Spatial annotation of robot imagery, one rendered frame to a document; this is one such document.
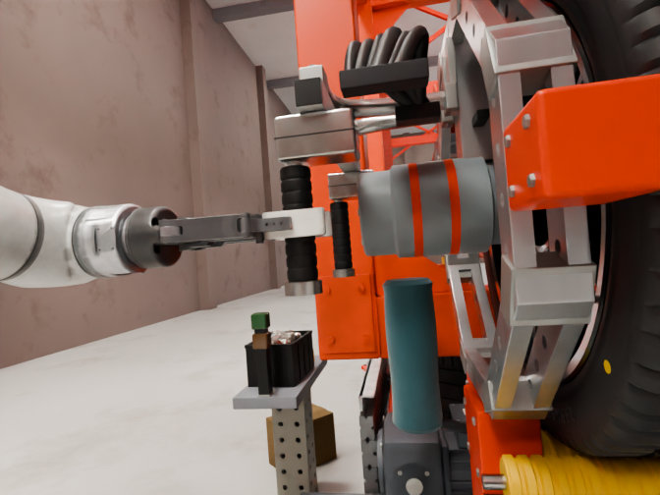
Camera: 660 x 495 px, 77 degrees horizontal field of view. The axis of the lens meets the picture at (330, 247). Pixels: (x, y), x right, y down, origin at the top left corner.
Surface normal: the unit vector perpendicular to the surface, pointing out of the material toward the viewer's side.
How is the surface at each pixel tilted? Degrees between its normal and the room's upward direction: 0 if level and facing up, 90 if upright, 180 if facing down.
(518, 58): 90
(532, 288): 90
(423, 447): 68
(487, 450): 90
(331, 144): 90
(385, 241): 131
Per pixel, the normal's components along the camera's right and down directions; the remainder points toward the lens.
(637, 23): -0.89, -0.11
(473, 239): -0.06, 0.74
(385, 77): -0.17, -0.01
